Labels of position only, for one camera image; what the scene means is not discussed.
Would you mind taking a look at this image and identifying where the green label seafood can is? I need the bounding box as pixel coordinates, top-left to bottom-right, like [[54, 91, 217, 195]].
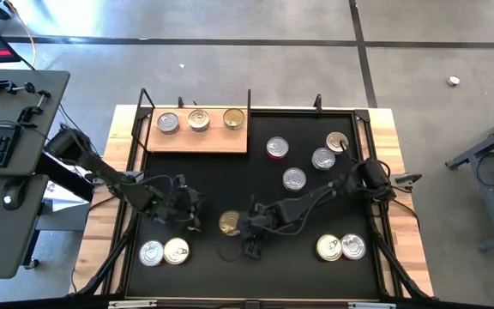
[[311, 147, 337, 172], [222, 107, 246, 131], [281, 167, 308, 192]]

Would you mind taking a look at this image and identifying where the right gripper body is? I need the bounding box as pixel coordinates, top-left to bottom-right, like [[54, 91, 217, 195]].
[[240, 201, 291, 241]]

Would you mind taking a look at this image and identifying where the wooden shelf board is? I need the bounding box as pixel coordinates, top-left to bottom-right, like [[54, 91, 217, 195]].
[[146, 106, 249, 155]]

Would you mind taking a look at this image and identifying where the grey metal stand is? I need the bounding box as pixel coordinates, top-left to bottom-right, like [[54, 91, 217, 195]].
[[444, 108, 494, 254]]

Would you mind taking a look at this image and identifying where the black computer mouse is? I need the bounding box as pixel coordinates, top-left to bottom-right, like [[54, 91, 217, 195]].
[[1, 177, 28, 212]]

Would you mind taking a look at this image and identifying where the black shelf post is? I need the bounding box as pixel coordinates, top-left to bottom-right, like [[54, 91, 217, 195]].
[[245, 88, 253, 152]]

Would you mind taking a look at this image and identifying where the grey table clamp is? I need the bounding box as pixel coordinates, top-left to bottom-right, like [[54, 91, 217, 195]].
[[390, 171, 424, 191]]

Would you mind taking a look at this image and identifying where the thin black cable loop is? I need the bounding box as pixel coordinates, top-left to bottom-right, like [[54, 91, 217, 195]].
[[216, 242, 248, 264]]

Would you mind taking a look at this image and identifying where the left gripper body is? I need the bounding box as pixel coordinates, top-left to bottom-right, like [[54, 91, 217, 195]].
[[163, 173, 205, 224]]

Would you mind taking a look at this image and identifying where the black desk clamp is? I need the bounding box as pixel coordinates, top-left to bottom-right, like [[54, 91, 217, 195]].
[[0, 76, 37, 98], [16, 89, 53, 126]]

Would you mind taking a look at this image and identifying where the silver bracket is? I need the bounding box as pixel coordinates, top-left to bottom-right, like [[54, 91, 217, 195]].
[[347, 301, 398, 309], [107, 300, 158, 309]]

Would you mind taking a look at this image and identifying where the red albacore tuna can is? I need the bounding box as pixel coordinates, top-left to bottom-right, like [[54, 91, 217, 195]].
[[218, 209, 243, 238], [340, 233, 367, 262], [156, 112, 181, 136], [266, 136, 291, 161], [138, 239, 166, 268]]

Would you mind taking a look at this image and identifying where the black table rig frame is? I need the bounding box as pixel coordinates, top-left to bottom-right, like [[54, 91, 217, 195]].
[[73, 102, 435, 301]]

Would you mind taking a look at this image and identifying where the black table mat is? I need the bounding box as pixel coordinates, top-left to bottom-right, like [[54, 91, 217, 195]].
[[125, 112, 380, 300]]

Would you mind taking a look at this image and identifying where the orange cable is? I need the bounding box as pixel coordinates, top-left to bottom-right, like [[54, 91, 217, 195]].
[[3, 0, 38, 70]]

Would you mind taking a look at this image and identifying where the blue Wild Planet can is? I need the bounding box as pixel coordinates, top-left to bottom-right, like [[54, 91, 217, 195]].
[[162, 237, 191, 266], [315, 233, 344, 263], [325, 130, 350, 155], [187, 108, 212, 133]]

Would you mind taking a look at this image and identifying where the wooden table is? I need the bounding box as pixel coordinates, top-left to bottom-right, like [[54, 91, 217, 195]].
[[69, 104, 436, 301]]

